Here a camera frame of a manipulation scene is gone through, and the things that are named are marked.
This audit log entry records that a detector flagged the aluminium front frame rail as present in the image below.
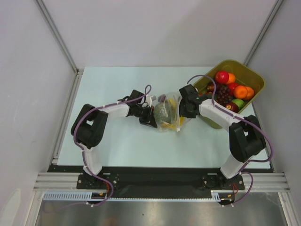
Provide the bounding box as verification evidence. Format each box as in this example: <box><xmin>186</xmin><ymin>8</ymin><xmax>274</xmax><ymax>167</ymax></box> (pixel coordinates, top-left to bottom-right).
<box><xmin>33</xmin><ymin>173</ymin><xmax>290</xmax><ymax>192</ymax></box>

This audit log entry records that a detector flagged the left aluminium corner post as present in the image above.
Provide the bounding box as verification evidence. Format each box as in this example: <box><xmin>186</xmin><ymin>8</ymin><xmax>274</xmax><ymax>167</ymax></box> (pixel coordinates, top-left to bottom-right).
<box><xmin>34</xmin><ymin>0</ymin><xmax>79</xmax><ymax>75</ymax></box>

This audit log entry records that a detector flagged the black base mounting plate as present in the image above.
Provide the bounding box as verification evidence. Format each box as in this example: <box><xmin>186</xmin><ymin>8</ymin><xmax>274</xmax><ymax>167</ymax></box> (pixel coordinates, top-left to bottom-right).
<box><xmin>47</xmin><ymin>164</ymin><xmax>275</xmax><ymax>200</ymax></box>

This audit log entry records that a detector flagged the green netted fake melon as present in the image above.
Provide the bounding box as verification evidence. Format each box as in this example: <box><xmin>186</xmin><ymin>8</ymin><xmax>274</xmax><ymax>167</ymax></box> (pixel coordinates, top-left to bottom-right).
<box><xmin>154</xmin><ymin>102</ymin><xmax>171</xmax><ymax>123</ymax></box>

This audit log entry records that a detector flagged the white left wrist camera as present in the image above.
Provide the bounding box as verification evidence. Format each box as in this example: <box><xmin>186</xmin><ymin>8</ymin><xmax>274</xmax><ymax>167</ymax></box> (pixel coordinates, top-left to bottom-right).
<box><xmin>147</xmin><ymin>95</ymin><xmax>157</xmax><ymax>105</ymax></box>

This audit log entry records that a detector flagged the right aluminium corner post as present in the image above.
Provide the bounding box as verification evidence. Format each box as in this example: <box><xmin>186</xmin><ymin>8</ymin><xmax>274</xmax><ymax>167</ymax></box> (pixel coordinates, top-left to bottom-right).
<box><xmin>243</xmin><ymin>0</ymin><xmax>285</xmax><ymax>66</ymax></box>

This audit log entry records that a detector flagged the aluminium corner post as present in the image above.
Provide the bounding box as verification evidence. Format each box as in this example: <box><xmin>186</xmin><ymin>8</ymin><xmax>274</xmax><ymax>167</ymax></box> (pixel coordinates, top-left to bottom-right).
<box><xmin>243</xmin><ymin>0</ymin><xmax>285</xmax><ymax>66</ymax></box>
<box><xmin>34</xmin><ymin>0</ymin><xmax>79</xmax><ymax>75</ymax></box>

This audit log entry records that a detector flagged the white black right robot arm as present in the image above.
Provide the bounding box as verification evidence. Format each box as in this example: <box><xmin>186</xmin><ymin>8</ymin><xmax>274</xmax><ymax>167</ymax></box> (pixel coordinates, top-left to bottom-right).
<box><xmin>179</xmin><ymin>85</ymin><xmax>266</xmax><ymax>179</ymax></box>

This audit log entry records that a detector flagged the white slotted cable duct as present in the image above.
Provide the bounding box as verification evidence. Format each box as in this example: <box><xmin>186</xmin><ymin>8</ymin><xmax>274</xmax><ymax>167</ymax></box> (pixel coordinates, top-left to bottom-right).
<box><xmin>43</xmin><ymin>191</ymin><xmax>234</xmax><ymax>203</ymax></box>

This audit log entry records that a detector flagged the green fake lime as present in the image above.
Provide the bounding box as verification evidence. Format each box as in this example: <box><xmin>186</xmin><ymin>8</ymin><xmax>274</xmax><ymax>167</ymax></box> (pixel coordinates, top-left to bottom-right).
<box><xmin>232</xmin><ymin>99</ymin><xmax>245</xmax><ymax>110</ymax></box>

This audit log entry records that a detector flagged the purple fake grape bunch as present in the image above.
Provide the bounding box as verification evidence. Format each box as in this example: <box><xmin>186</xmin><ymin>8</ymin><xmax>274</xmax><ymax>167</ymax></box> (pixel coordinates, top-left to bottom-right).
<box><xmin>215</xmin><ymin>86</ymin><xmax>234</xmax><ymax>106</ymax></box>

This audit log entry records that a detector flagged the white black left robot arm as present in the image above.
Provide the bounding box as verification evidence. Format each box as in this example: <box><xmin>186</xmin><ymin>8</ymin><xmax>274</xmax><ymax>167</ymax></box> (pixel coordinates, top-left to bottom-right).
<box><xmin>71</xmin><ymin>89</ymin><xmax>158</xmax><ymax>176</ymax></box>

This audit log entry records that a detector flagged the red fake apple in bin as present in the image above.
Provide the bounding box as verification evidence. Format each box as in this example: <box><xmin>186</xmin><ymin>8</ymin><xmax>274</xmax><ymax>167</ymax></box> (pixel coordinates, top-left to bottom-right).
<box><xmin>214</xmin><ymin>71</ymin><xmax>230</xmax><ymax>84</ymax></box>

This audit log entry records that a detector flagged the orange fake tangerine front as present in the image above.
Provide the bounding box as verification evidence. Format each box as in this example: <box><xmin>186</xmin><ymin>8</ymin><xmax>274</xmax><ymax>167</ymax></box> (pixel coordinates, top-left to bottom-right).
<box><xmin>233</xmin><ymin>85</ymin><xmax>248</xmax><ymax>99</ymax></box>

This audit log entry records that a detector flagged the orange fake tangerine right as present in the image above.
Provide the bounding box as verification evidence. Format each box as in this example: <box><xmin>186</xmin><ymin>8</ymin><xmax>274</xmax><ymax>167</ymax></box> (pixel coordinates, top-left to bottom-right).
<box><xmin>245</xmin><ymin>86</ymin><xmax>254</xmax><ymax>100</ymax></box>

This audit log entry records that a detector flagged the olive green plastic bin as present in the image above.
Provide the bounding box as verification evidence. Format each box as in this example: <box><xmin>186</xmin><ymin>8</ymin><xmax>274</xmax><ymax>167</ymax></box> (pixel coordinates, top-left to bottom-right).
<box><xmin>192</xmin><ymin>59</ymin><xmax>266</xmax><ymax>129</ymax></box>

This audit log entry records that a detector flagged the orange fake tangerine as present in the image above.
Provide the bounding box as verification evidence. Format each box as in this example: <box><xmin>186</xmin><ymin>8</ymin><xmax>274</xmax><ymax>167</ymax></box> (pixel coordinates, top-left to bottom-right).
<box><xmin>245</xmin><ymin>86</ymin><xmax>254</xmax><ymax>100</ymax></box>
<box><xmin>233</xmin><ymin>85</ymin><xmax>248</xmax><ymax>99</ymax></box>

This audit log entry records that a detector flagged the dark red fake apple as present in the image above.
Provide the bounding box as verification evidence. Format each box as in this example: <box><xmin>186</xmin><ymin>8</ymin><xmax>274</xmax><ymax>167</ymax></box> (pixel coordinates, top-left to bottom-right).
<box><xmin>225</xmin><ymin>102</ymin><xmax>239</xmax><ymax>113</ymax></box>

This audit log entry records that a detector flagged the orange fake orange rear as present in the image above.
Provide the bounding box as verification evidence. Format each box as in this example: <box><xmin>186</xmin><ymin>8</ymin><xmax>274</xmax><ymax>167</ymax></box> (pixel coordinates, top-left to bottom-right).
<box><xmin>226</xmin><ymin>73</ymin><xmax>236</xmax><ymax>84</ymax></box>

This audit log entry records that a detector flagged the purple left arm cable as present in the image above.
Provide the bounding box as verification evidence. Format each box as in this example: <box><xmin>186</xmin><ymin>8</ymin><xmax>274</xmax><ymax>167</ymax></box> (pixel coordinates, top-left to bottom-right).
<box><xmin>43</xmin><ymin>84</ymin><xmax>152</xmax><ymax>214</ymax></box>

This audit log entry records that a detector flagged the yellow fake banana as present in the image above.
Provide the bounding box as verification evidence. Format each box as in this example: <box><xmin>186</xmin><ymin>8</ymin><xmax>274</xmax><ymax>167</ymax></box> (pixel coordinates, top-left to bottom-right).
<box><xmin>167</xmin><ymin>98</ymin><xmax>178</xmax><ymax>112</ymax></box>

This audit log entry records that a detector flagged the clear zip top bag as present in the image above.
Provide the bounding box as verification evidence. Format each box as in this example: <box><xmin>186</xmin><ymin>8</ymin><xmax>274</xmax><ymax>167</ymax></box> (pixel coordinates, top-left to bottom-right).
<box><xmin>153</xmin><ymin>92</ymin><xmax>190</xmax><ymax>132</ymax></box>

